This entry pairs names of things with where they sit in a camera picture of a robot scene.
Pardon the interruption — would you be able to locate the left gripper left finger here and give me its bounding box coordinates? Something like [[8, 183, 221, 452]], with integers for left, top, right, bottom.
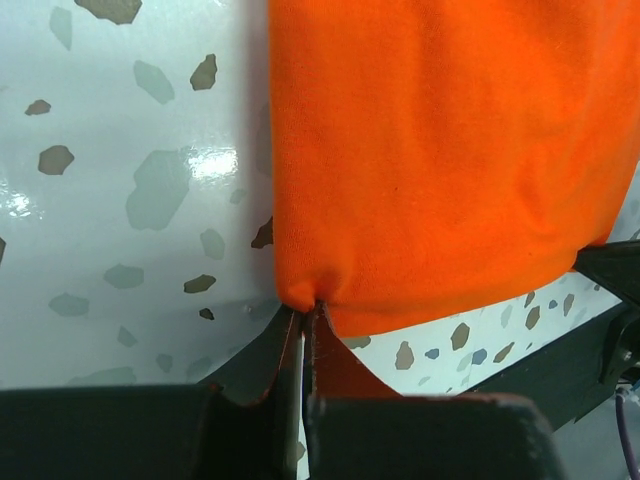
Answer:
[[1, 307, 302, 479]]

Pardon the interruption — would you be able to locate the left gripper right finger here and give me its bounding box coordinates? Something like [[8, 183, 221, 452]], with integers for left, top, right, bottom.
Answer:
[[302, 303, 566, 479]]

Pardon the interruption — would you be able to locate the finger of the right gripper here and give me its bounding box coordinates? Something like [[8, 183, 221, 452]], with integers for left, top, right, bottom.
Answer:
[[574, 240, 640, 303]]

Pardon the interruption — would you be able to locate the orange t shirt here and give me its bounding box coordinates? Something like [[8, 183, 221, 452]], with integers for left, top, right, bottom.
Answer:
[[267, 0, 640, 397]]

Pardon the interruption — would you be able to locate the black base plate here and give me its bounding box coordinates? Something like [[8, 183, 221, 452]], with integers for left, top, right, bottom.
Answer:
[[470, 304, 639, 430]]

